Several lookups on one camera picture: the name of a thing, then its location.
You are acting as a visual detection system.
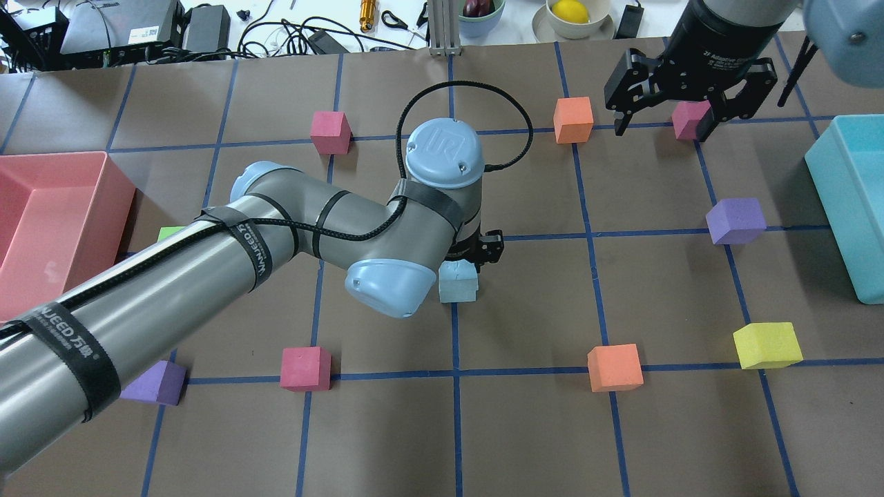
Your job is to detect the pink block far left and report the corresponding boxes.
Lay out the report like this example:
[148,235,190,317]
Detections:
[310,110,352,155]

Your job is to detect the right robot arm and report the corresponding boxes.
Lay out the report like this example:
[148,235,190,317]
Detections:
[604,1,883,142]

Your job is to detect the black electronics box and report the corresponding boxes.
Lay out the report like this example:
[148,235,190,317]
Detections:
[60,1,185,69]

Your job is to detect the aluminium frame post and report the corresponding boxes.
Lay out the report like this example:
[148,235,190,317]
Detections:
[427,0,462,57]

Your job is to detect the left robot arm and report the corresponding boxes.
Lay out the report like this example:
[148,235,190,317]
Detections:
[1,117,492,477]

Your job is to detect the cyan plastic bin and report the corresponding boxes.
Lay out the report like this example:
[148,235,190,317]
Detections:
[805,114,883,304]

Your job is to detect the bowl with lemon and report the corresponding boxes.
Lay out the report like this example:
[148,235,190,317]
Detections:
[532,1,615,42]

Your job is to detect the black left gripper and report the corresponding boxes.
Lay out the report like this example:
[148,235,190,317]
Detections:
[445,228,505,271]

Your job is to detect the purple block near left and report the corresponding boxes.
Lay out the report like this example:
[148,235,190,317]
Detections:
[119,360,187,406]

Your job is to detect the dark pink block near left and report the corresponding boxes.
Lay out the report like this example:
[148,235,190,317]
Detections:
[279,347,332,392]

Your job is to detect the gold metal cylinder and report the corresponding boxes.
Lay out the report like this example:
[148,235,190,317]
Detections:
[358,0,376,32]

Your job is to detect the pink block far right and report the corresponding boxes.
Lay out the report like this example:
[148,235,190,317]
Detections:
[671,101,711,141]

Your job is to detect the green foam block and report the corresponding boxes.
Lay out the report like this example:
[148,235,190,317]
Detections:
[157,226,185,243]

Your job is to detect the black power adapter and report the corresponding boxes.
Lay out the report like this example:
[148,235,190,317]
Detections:
[613,1,644,39]

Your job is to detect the orange block far right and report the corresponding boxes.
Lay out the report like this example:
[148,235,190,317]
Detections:
[553,95,595,144]

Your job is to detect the black scissors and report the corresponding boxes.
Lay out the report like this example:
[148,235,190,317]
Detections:
[380,1,429,32]

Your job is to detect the green bowl with eggplant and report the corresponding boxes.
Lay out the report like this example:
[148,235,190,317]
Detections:
[458,1,506,39]

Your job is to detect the orange block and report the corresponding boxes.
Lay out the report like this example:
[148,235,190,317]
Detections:
[587,344,644,393]
[553,95,595,144]

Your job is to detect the purple block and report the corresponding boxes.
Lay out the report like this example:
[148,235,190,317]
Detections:
[119,360,187,406]
[705,197,767,245]

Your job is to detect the yellow foam block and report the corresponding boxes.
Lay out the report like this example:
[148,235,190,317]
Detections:
[732,323,805,370]

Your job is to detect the orange block near right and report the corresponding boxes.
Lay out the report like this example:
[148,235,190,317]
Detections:
[587,344,644,393]

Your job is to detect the light blue block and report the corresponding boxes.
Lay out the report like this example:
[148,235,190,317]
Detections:
[438,259,478,303]

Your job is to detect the yellow lemon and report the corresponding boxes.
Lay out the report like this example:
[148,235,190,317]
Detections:
[550,0,590,24]

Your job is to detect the purple block right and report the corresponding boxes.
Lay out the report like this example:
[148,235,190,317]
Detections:
[705,197,767,245]

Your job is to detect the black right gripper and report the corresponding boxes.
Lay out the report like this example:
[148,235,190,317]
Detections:
[605,1,779,142]

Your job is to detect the pink plastic tray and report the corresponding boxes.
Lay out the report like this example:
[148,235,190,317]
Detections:
[1,151,135,322]

